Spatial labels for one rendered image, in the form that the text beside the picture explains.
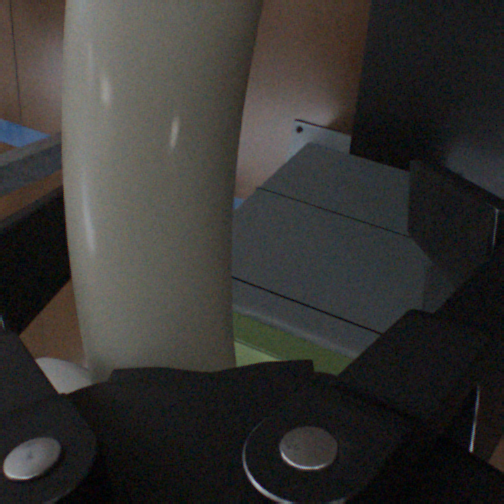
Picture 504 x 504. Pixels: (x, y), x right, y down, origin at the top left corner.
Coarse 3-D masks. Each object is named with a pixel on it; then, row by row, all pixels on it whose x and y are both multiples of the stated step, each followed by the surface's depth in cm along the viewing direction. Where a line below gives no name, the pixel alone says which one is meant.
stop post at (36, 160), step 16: (32, 144) 138; (48, 144) 138; (0, 160) 126; (16, 160) 126; (32, 160) 132; (48, 160) 137; (0, 176) 123; (16, 176) 128; (32, 176) 133; (0, 192) 124
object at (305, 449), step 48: (480, 288) 8; (384, 336) 6; (432, 336) 6; (480, 336) 6; (336, 384) 5; (384, 384) 5; (432, 384) 5; (480, 384) 6; (288, 432) 4; (336, 432) 4; (384, 432) 4; (432, 432) 5; (480, 432) 7; (288, 480) 4; (336, 480) 4; (384, 480) 4
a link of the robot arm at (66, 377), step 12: (36, 360) 64; (48, 360) 64; (60, 360) 66; (48, 372) 61; (60, 372) 62; (72, 372) 63; (84, 372) 64; (60, 384) 60; (72, 384) 61; (84, 384) 62
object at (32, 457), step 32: (0, 352) 7; (0, 384) 6; (32, 384) 6; (0, 416) 5; (32, 416) 5; (64, 416) 5; (0, 448) 5; (32, 448) 4; (64, 448) 4; (96, 448) 4; (0, 480) 4; (32, 480) 4; (64, 480) 4; (96, 480) 4
